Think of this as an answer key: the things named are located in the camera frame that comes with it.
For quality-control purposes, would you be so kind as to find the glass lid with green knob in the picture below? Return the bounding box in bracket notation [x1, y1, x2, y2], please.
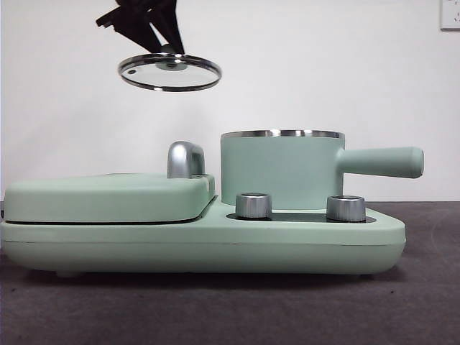
[117, 42, 222, 93]

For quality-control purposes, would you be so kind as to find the green grill cover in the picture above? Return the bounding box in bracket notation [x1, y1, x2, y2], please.
[3, 173, 217, 224]

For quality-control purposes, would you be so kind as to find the silver control knob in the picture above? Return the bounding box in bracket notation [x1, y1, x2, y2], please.
[235, 193, 273, 219]
[326, 195, 367, 222]

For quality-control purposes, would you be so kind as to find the chrome cover handle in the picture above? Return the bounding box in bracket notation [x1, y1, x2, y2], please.
[167, 141, 206, 180]

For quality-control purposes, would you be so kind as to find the green pot with handle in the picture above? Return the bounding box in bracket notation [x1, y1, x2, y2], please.
[219, 128, 425, 212]

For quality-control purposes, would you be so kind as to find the white wall socket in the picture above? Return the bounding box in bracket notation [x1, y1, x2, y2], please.
[440, 0, 460, 32]

